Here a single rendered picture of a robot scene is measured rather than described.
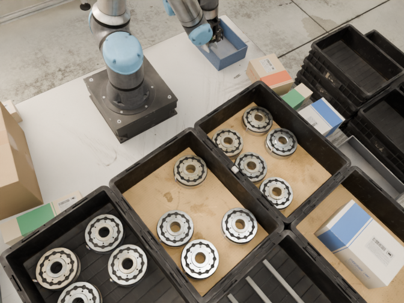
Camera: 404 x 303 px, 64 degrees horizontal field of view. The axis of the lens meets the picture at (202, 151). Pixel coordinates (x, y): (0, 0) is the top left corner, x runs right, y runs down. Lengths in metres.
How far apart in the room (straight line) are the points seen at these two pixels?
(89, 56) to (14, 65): 0.49
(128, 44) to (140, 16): 1.70
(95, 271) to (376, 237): 0.76
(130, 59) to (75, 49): 1.55
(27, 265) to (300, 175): 0.83
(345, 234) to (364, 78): 1.15
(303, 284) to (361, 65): 1.35
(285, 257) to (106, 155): 0.69
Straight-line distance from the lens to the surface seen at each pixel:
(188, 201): 0.99
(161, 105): 1.19
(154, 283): 0.94
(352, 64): 2.01
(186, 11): 1.00
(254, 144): 1.10
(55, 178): 1.22
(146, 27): 2.65
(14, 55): 2.64
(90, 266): 0.97
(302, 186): 1.08
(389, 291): 1.11
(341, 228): 0.98
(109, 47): 1.05
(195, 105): 1.31
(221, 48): 1.52
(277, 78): 1.37
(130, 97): 1.13
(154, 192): 1.00
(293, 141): 1.11
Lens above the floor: 1.76
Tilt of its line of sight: 62 degrees down
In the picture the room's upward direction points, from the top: 10 degrees clockwise
